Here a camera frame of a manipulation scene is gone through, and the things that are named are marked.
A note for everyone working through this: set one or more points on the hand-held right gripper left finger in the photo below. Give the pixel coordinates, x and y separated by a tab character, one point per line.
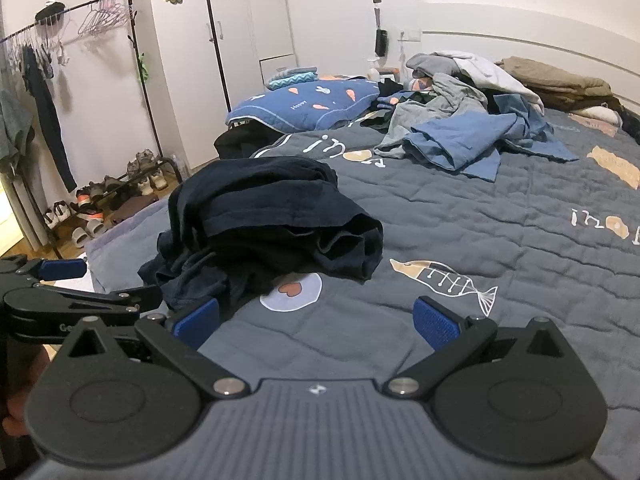
197	321

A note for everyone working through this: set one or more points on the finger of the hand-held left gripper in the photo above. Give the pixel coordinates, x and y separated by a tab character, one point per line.
100	301
62	269

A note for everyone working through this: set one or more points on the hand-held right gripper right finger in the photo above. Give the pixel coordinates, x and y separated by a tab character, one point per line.
435	322

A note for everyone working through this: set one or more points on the navy t-shirt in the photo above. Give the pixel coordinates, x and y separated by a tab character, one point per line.
250	210

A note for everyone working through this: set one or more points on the black clothes rack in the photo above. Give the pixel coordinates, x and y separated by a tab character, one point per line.
146	100

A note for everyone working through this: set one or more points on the black clothes pile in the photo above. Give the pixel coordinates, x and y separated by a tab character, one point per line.
631	122

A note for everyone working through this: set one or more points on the person's left hand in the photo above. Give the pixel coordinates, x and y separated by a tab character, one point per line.
12	412

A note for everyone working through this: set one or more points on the lavender blue blanket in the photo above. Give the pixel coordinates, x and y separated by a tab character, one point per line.
125	240

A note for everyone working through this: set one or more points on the row of shoes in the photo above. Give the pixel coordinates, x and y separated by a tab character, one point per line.
100	195

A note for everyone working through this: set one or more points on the grey quilted bedspread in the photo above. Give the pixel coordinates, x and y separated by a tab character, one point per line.
500	220

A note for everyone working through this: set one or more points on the hanging grey garment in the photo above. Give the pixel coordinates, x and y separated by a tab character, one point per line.
12	125

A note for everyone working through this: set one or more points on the hanging dark pants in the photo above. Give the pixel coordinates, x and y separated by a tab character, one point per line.
47	110

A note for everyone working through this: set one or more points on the dark cloth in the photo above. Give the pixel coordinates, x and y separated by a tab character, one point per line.
240	142

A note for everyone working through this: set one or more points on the blue garment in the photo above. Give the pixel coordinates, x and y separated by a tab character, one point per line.
465	140

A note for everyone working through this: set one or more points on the dark green garment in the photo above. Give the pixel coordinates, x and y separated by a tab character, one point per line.
380	120

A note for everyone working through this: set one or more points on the green hanging toy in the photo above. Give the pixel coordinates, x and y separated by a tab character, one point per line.
144	67

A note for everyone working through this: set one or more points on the pale grey garment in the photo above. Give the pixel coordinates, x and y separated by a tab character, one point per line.
440	95

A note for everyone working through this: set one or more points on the blue printed pillowcase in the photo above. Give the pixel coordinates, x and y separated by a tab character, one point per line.
400	95

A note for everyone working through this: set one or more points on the blue carrot print pillow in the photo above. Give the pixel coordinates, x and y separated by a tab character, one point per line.
310	100

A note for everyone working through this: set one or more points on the white garment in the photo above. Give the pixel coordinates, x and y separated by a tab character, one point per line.
500	77

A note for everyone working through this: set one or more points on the bunch of pink hangers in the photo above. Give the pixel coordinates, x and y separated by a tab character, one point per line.
107	17

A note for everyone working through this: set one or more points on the black hat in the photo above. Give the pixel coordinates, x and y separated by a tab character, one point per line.
50	12

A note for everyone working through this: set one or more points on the grey sweatshirt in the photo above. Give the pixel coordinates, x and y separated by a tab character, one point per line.
430	62

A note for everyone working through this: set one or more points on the teal zigzag cloth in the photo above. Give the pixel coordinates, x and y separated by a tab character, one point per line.
295	77

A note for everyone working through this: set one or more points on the cream pillow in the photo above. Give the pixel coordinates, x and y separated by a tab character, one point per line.
595	114

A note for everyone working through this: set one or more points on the khaki folded blanket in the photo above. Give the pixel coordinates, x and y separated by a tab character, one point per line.
550	75

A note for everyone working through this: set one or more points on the black hairbrush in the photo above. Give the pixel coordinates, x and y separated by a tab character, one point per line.
381	42

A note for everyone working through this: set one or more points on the white wardrobe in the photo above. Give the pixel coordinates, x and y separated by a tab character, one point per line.
235	35

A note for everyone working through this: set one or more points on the white headboard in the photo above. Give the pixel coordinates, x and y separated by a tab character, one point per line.
525	25

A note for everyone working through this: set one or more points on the white wall socket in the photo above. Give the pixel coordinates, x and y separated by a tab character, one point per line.
414	35

